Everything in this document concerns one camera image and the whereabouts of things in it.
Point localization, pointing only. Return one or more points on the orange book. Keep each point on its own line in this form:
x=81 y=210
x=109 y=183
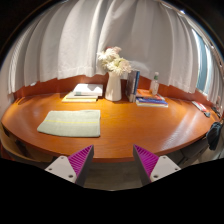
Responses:
x=145 y=93

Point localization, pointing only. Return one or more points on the wooden chair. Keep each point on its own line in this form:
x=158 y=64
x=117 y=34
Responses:
x=20 y=151

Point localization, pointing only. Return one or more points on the grey book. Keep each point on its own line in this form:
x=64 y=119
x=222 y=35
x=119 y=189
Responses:
x=71 y=96

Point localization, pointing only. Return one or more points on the clear bottle with green cap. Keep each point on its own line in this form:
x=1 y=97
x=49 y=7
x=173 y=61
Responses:
x=154 y=86

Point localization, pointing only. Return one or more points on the white curtain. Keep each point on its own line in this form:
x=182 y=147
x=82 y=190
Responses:
x=100 y=36

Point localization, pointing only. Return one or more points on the window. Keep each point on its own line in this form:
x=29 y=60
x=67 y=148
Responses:
x=201 y=63

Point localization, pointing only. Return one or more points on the red book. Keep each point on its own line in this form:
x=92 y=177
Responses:
x=199 y=106

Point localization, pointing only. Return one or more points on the white vase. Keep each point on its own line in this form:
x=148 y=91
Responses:
x=113 y=88

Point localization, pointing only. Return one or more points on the blue flat book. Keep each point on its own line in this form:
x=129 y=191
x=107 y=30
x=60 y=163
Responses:
x=151 y=102

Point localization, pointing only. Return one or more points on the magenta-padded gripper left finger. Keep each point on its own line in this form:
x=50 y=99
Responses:
x=62 y=167

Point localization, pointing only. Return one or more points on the grey chair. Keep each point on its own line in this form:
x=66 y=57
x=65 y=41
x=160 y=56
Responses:
x=190 y=151

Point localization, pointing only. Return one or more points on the small dark object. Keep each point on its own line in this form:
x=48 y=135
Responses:
x=207 y=114

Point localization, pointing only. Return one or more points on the black jacket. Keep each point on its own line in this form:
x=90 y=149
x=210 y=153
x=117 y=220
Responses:
x=214 y=135

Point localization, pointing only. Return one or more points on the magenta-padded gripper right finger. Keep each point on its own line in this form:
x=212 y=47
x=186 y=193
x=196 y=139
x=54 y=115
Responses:
x=163 y=166

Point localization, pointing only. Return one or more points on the white flower bouquet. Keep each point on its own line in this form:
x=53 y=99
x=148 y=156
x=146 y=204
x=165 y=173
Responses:
x=115 y=61

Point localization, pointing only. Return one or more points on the pale green towel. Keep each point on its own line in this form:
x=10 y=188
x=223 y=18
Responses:
x=71 y=123

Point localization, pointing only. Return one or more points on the dark upright book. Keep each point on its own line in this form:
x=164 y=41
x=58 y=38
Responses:
x=130 y=85

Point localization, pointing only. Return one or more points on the white book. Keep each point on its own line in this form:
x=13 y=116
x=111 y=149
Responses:
x=88 y=89

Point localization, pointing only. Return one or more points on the blue upright book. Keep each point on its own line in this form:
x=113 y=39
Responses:
x=137 y=81

